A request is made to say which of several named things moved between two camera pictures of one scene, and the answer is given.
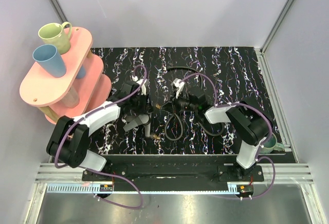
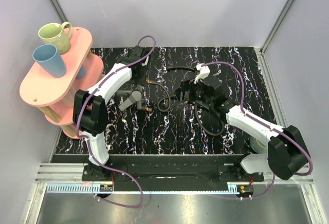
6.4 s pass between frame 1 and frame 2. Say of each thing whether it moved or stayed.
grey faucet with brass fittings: moved
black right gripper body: moved
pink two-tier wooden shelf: stayed
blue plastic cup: stayed
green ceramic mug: stayed
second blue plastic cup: stayed
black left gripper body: moved
